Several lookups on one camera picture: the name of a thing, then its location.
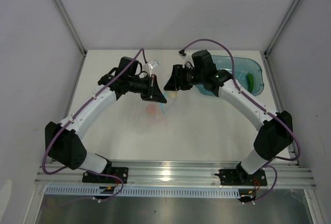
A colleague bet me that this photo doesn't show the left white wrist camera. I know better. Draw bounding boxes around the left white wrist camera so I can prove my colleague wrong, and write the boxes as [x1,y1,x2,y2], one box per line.
[147,59,159,70]

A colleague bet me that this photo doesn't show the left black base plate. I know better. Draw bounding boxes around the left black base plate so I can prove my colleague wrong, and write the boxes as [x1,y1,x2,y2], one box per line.
[82,166,129,184]

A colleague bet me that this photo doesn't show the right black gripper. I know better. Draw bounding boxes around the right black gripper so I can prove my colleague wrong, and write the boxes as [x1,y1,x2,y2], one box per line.
[164,65,204,92]

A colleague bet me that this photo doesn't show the white slotted cable duct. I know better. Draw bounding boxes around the white slotted cable duct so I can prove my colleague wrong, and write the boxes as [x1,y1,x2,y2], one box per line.
[45,185,240,199]

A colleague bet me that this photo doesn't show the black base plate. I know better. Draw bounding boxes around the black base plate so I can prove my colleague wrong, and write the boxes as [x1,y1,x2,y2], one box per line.
[82,166,129,184]
[215,169,267,186]

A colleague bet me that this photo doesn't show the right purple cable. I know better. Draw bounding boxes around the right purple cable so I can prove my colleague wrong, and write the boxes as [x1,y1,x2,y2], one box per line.
[178,38,302,204]

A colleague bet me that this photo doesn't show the purple cable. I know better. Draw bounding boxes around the purple cable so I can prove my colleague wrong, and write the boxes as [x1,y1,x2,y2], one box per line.
[178,38,302,204]
[41,48,151,206]

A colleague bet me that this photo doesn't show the aluminium corner post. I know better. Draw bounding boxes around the aluminium corner post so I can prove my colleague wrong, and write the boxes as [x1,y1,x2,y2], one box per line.
[264,0,303,59]
[52,0,87,56]

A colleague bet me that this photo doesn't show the right aluminium corner post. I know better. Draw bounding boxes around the right aluminium corner post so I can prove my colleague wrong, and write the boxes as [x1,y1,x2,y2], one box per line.
[264,0,303,59]

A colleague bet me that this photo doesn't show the white egg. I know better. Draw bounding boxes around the white egg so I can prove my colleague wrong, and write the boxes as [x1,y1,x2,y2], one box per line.
[167,91,178,99]

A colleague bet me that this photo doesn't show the right aluminium side rail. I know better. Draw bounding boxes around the right aluminium side rail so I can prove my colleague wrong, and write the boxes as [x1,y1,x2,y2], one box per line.
[261,52,302,168]

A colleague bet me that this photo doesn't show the brown egg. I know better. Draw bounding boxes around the brown egg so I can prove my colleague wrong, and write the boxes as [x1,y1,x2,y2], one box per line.
[146,104,157,116]

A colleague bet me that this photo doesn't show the aluminium front rail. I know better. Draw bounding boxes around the aluminium front rail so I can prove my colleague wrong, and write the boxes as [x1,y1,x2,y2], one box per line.
[35,159,317,190]

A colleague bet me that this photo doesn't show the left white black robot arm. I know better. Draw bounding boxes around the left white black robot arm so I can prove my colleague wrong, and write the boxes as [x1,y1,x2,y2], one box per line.
[42,57,167,183]

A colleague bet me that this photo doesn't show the green cucumber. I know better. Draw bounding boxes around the green cucumber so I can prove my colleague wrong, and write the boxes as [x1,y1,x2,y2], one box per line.
[247,73,254,93]

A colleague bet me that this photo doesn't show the left aluminium corner post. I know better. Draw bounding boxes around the left aluminium corner post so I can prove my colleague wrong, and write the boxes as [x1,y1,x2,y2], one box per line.
[52,0,87,56]

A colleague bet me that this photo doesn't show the clear zip top bag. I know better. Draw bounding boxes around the clear zip top bag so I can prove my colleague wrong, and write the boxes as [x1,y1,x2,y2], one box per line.
[137,91,176,130]

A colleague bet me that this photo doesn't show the blue plastic tub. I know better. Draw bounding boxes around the blue plastic tub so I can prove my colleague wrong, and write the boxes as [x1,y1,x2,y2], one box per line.
[211,54,264,96]

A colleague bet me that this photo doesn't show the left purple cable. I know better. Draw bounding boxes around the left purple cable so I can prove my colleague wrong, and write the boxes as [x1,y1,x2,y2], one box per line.
[41,48,151,206]

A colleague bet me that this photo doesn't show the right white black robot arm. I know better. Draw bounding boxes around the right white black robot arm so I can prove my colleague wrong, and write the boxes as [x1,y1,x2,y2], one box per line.
[164,50,294,185]

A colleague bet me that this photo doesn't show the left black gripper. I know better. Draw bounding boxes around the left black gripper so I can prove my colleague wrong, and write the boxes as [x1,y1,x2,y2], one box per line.
[127,74,167,103]

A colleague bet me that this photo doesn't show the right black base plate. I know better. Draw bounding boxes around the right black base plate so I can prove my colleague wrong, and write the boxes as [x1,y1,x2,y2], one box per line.
[215,169,267,186]

